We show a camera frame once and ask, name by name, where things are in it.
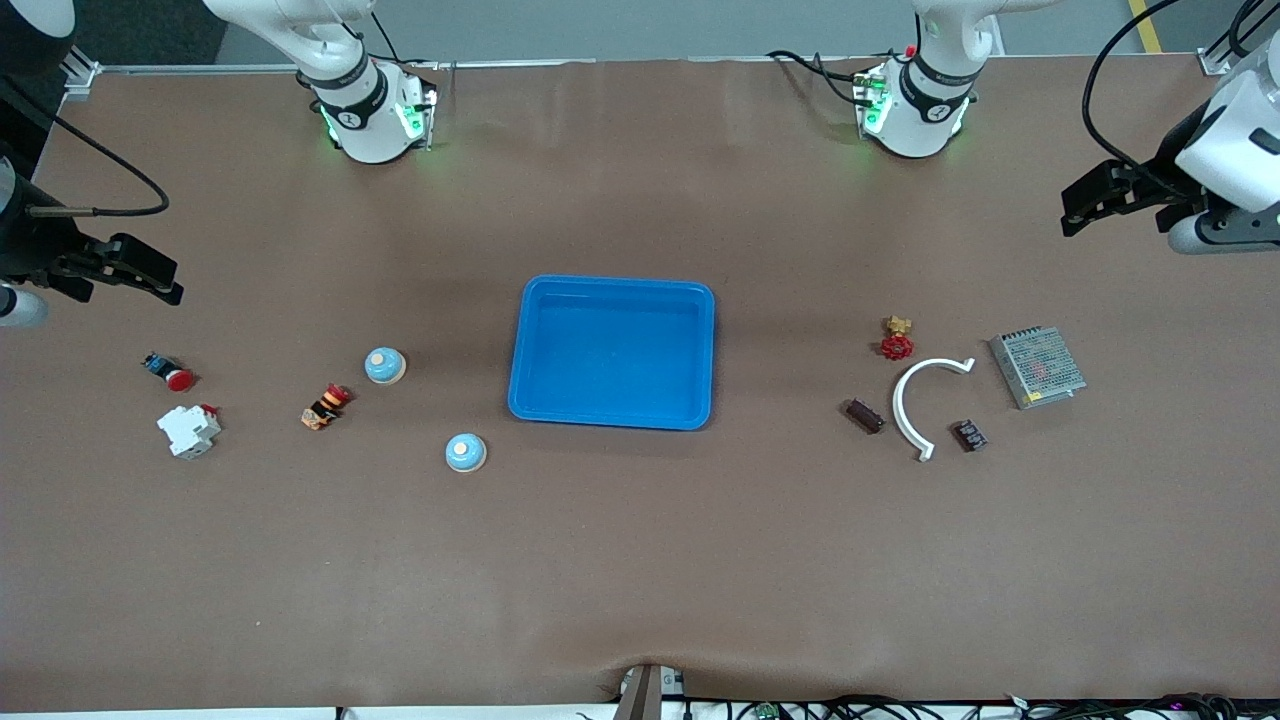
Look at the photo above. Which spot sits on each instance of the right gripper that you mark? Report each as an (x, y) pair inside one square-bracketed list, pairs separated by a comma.
[(28, 246)]

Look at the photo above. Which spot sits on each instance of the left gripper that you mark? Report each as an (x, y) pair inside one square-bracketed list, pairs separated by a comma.
[(1172, 166)]

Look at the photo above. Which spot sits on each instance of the blue desk bell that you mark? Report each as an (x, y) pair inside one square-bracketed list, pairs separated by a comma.
[(385, 366), (466, 453)]

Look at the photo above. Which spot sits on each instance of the dark electrolytic capacitor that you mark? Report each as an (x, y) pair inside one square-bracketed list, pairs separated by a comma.
[(969, 436), (865, 416)]

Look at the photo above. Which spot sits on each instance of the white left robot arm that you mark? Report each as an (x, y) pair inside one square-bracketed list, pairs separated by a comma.
[(925, 100)]

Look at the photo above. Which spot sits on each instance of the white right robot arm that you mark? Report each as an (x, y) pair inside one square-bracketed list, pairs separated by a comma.
[(370, 120)]

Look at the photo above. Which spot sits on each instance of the blue plastic tray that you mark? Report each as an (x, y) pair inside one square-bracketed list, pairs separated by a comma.
[(610, 350)]

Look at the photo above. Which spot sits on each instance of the white circuit breaker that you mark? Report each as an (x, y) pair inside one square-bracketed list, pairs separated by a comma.
[(188, 432)]

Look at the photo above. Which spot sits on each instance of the metal mesh power supply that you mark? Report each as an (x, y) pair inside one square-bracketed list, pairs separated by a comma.
[(1038, 367)]

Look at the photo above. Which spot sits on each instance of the orange black emergency button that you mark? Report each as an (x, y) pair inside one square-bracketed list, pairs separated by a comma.
[(325, 408)]

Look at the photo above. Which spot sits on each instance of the red handwheel brass valve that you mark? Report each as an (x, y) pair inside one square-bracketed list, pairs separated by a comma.
[(897, 347)]

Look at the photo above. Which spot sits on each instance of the green lit base connector box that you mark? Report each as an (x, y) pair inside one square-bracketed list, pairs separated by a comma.
[(870, 100), (415, 118)]

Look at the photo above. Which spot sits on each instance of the white curved plastic clamp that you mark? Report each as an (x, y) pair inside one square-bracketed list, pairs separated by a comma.
[(898, 410)]

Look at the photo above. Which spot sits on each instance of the brown table cover mat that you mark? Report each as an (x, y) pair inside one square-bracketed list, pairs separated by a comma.
[(640, 560)]

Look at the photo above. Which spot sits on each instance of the red push button switch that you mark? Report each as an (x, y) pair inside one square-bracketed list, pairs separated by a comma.
[(179, 380)]

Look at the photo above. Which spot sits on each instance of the aluminium frame corner bracket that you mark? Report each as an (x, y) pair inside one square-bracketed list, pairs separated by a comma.
[(80, 72), (1215, 62)]

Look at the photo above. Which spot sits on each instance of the grey metal table bracket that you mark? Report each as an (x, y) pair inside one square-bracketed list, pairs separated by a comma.
[(640, 695)]

